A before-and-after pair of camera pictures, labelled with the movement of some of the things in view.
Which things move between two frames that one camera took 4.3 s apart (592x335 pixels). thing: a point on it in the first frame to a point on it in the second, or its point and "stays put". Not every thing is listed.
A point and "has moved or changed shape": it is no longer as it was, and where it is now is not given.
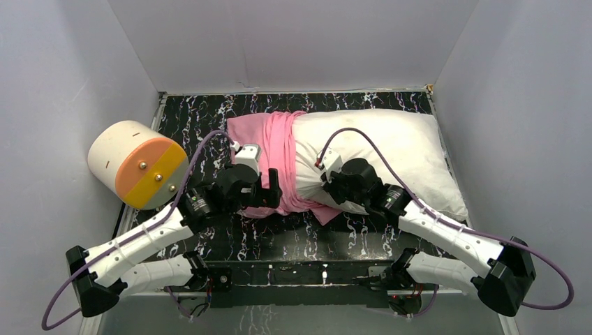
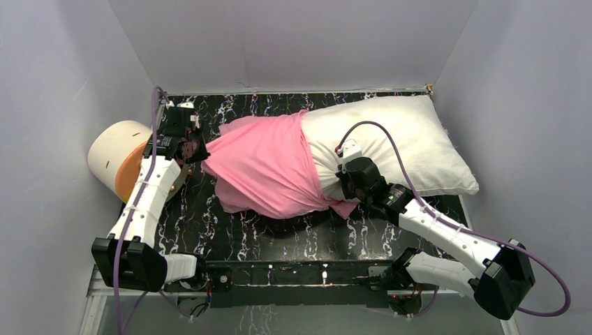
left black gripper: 267,190 to 195,149
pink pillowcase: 274,135 has moved or changed shape
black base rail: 296,283 stays put
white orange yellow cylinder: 144,167 stays put
